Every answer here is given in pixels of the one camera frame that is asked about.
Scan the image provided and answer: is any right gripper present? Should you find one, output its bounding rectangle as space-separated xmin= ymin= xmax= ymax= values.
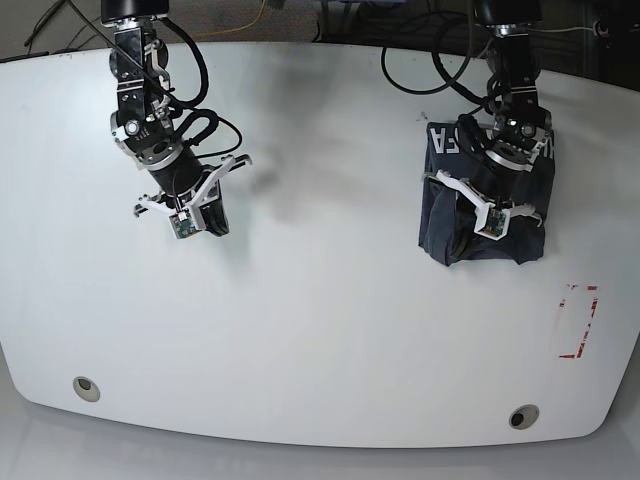
xmin=133 ymin=154 xmax=253 ymax=237

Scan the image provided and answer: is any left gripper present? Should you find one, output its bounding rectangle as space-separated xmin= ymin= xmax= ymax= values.
xmin=422 ymin=159 xmax=543 ymax=263

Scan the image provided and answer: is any dark blue t-shirt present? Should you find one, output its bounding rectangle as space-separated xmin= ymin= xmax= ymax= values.
xmin=418 ymin=122 xmax=556 ymax=267

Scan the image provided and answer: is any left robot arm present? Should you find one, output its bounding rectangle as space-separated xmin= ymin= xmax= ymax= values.
xmin=418 ymin=1 xmax=555 ymax=267

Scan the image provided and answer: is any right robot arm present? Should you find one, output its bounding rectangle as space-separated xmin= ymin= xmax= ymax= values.
xmin=101 ymin=1 xmax=229 ymax=236

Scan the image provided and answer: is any red tape rectangle marking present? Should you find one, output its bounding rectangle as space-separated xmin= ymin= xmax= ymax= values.
xmin=554 ymin=284 xmax=599 ymax=360

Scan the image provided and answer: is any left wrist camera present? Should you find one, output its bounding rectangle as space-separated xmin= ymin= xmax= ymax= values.
xmin=474 ymin=207 xmax=510 ymax=241

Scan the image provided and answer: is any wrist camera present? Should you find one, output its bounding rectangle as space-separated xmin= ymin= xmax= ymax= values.
xmin=169 ymin=207 xmax=206 ymax=240
xmin=474 ymin=207 xmax=510 ymax=241

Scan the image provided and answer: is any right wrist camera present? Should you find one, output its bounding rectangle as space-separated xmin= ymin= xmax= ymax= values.
xmin=169 ymin=207 xmax=206 ymax=240

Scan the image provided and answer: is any right table cable grommet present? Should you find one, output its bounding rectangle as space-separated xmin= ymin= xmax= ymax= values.
xmin=509 ymin=404 xmax=540 ymax=430

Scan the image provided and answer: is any table cable grommet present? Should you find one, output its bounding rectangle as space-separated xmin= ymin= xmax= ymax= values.
xmin=509 ymin=404 xmax=540 ymax=430
xmin=73 ymin=377 xmax=100 ymax=403

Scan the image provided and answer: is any yellow cable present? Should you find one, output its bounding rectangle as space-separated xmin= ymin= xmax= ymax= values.
xmin=194 ymin=0 xmax=266 ymax=41

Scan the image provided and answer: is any white power cable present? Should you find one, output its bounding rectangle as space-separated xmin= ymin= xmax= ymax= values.
xmin=537 ymin=24 xmax=599 ymax=37

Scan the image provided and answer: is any left table cable grommet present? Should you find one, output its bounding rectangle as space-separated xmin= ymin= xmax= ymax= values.
xmin=73 ymin=377 xmax=100 ymax=403

